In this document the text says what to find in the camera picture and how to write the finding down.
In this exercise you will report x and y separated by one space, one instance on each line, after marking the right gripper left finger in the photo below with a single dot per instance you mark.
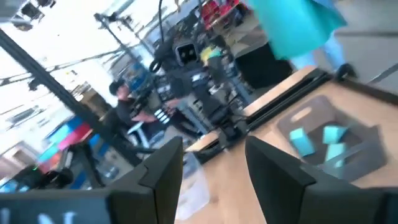
155 193

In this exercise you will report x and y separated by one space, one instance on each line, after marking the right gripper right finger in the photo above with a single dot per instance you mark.
286 199

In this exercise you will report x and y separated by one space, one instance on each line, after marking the long teal foam block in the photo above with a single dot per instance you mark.
335 154

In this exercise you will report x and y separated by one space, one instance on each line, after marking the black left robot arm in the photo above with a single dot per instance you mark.
202 93

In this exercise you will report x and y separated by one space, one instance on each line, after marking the clear plastic bin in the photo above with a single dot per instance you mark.
194 189

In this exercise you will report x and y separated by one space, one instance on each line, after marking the person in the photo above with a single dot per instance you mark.
126 113
295 28

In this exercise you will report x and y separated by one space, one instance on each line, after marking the grey translucent plastic bin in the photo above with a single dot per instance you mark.
367 155

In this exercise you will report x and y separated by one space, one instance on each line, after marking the pink storage bin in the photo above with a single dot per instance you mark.
74 137

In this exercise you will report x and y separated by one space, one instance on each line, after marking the blue storage bin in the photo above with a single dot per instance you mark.
62 132

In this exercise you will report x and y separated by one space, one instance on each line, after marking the black floor cabinet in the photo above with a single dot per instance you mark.
264 67

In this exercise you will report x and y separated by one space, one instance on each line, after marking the black corner clamp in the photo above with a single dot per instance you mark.
346 71

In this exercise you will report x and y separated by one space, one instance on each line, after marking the red storage bin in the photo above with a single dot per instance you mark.
217 9

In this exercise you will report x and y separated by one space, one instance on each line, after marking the black aluminium rig frame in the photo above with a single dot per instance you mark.
62 93

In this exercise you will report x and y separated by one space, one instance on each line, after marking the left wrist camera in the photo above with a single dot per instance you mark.
186 54

